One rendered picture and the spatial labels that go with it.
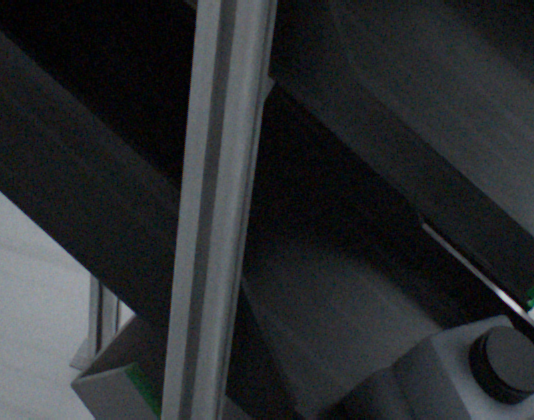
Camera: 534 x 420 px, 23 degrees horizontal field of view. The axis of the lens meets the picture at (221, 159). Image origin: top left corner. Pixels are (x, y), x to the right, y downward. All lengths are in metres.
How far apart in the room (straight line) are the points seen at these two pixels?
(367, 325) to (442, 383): 0.08
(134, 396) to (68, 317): 0.50
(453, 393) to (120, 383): 0.15
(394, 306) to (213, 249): 0.18
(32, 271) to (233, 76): 0.73
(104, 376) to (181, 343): 0.11
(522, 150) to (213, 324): 0.13
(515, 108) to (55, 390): 0.61
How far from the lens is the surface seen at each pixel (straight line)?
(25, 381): 1.04
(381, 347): 0.60
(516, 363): 0.54
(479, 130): 0.48
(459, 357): 0.53
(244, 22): 0.40
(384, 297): 0.61
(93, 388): 0.60
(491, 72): 0.50
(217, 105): 0.42
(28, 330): 1.08
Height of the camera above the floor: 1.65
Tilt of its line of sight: 40 degrees down
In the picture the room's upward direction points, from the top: 6 degrees clockwise
